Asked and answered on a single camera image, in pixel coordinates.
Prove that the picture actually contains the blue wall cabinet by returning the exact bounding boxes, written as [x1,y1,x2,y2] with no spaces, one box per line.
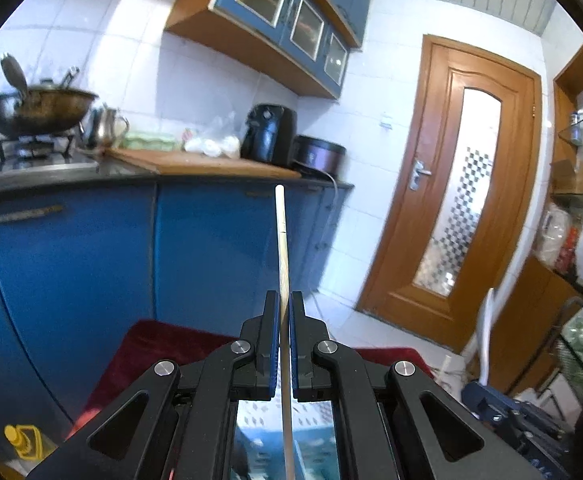
[166,0,372,100]

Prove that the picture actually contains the black air fryer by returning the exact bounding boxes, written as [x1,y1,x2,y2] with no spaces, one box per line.
[240,104,297,166]

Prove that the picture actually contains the wooden door with glass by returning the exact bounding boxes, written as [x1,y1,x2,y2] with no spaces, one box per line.
[356,35,543,353]

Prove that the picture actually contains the wooden shelf unit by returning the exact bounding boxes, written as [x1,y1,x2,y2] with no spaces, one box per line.
[501,40,583,401]

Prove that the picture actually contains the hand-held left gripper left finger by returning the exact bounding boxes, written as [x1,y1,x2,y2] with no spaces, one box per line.
[26,291,281,480]

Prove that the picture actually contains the light blue utensil holder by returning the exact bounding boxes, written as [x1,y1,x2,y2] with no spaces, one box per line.
[229,400,342,480]

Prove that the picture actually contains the dark rice cooker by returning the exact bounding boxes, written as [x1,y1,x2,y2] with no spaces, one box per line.
[291,135,347,179]

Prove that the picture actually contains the yellow bottle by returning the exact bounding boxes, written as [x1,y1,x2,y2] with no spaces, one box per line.
[4,424,55,467]

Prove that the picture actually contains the clear plastic bag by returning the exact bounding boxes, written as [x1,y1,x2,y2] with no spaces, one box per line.
[184,112,242,158]

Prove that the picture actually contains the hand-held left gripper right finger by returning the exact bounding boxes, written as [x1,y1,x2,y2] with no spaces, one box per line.
[290,291,547,480]

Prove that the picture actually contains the white plastic pipe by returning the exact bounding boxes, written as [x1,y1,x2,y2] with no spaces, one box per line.
[464,287,497,386]

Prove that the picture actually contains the pale green tray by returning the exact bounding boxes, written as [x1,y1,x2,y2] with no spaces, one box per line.
[122,130,182,152]

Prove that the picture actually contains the metal kettle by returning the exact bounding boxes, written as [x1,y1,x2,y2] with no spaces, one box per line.
[84,105,130,149]

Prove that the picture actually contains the wooden chopstick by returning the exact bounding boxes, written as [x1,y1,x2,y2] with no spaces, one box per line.
[274,185,296,480]

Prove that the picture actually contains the blue kitchen base cabinets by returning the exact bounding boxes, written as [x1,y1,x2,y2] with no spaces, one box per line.
[0,160,355,456]

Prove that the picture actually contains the metal spatula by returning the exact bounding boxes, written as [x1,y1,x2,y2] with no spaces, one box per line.
[0,52,30,97]

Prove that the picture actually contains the wooden cutting board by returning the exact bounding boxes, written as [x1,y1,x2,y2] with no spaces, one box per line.
[104,146,302,179]

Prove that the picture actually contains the metal door handle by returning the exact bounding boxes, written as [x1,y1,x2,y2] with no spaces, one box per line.
[409,159,432,192]

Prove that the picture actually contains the red flower print blanket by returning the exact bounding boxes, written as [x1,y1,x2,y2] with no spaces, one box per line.
[69,319,435,443]

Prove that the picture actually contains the large dark wok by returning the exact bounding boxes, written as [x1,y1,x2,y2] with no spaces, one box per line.
[0,87,100,138]

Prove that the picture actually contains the black wire rack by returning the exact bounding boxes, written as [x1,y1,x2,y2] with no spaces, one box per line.
[546,297,583,413]

